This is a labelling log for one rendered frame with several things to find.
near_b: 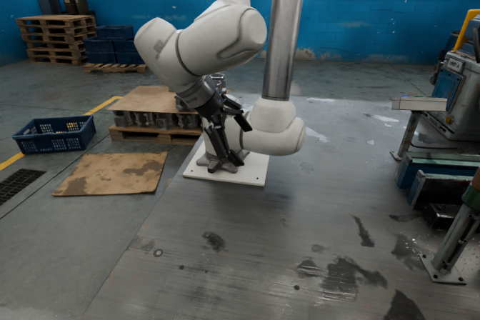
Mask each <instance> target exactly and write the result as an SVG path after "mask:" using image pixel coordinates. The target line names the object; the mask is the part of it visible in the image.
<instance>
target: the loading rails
mask: <svg viewBox="0 0 480 320"><path fill-rule="evenodd" d="M479 165H480V155H470V154H446V153H433V152H420V151H405V152H404V155H403V158H402V160H401V163H400V166H399V170H398V171H397V174H396V178H395V180H394V181H395V182H396V184H397V186H398V187H399V188H400V189H411V190H410V192H409V195H408V197H407V199H406V200H407V202H408V203H409V206H410V207H411V209H412V210H417V211H423V213H424V212H425V211H426V208H427V206H428V204H429V203H434V204H449V205H463V201H462V200H461V197H462V195H463V194H465V192H466V190H467V188H468V187H469V184H470V183H471V180H472V179H473V177H474V175H475V173H476V171H477V169H478V168H479Z"/></svg>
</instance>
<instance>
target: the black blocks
mask: <svg viewBox="0 0 480 320"><path fill-rule="evenodd" d="M461 206H462V205H449V204H434V203H429V204H428V206H427V208H426V211H425V212H424V215H423V217H424V219H425V220H426V222H427V224H428V225H429V227H430V228H431V230H436V231H448V230H449V229H450V227H451V225H452V223H453V221H454V219H455V218H456V215H457V214H458V212H459V210H460V208H461ZM476 233H477V234H480V224H479V225H478V227H477V229H476Z"/></svg>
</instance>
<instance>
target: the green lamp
mask: <svg viewBox="0 0 480 320"><path fill-rule="evenodd" d="M463 198H464V201H465V202H466V203H467V204H468V205H469V206H472V207H473V208H475V209H478V210H480V191H479V190H477V189H476V188H474V187H473V186H472V184H471V183H470V184H469V187H468V188H467V190H466V192H465V194H464V197H463Z"/></svg>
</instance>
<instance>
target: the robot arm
mask: <svg viewBox="0 0 480 320"><path fill-rule="evenodd" d="M302 4H303V0H272V2H271V15H270V22H269V34H268V41H267V48H266V61H265V67H264V80H263V87H262V94H261V97H259V98H258V99H257V100H256V101H255V102H254V106H253V109H252V110H251V111H249V110H248V109H246V108H244V107H243V106H242V103H241V102H240V101H239V100H238V99H237V98H236V97H234V96H232V95H229V94H225V93H222V94H219V93H218V92H217V91H216V86H215V84H214V82H213V81H212V80H211V79H210V78H209V76H208V75H207V74H217V73H221V72H224V71H228V70H230V69H234V68H236V67H238V66H241V65H243V64H245V63H247V62H248V61H250V60H252V59H253V58H254V57H255V56H256V55H257V54H258V53H259V52H260V51H261V50H262V49H263V47H264V45H265V43H266V35H267V30H266V23H265V21H264V18H263V17H262V16H261V14H260V13H259V12H258V11H257V10H256V9H254V8H252V7H250V0H218V1H215V2H214V3H213V4H212V5H211V6H210V7H209V8H208V9H207V10H206V11H205V12H204V13H202V14H201V15H200V16H198V17H197V18H196V19H194V23H193V24H192V25H191V26H189V27H188V28H186V29H179V30H177V29H176V28H175V27H174V26H173V25H172V24H170V23H169V22H167V21H164V20H163V19H160V18H157V17H156V18H155V19H152V20H151V21H149V22H147V23H146V24H144V25H143V26H142V27H141V28H140V29H139V30H138V31H137V33H136V36H135V38H134V45H135V47H136V49H137V51H138V53H139V55H140V56H141V58H142V59H143V60H144V62H145V64H146V65H147V66H148V67H149V68H150V70H151V71H152V72H153V73H154V74H155V75H156V77H157V78H158V79H159V80H160V81H161V82H163V83H164V84H165V85H166V86H167V87H169V88H171V89H172V90H174V91H175V92H176V94H177V95H178V96H179V97H180V98H181V99H182V100H183V101H184V102H185V104H186V105H187V106H188V107H190V108H194V109H195V110H196V112H197V113H198V114H199V115H200V116H202V117H203V133H204V143H205V153H204V155H203V156H202V157H201V158H199V159H197V160H196V165H197V166H207V167H208V172H209V173H210V174H213V173H214V172H215V171H217V170H218V169H219V170H223V171H227V172H229V173H231V174H236V173H237V172H238V168H239V167H240V166H244V162H243V160H244V159H245V158H246V156H247V155H248V154H250V151H251V152H254V153H258V154H264V155H269V156H287V155H291V154H293V153H296V152H298V151H300V149H301V146H302V144H303V141H304V137H305V133H306V127H305V125H304V122H303V121H302V119H301V118H299V117H296V107H295V106H294V104H293V102H292V101H291V100H289V95H290V90H291V80H292V74H293V68H294V59H295V53H296V43H297V38H298V35H299V24H300V19H301V9H302Z"/></svg>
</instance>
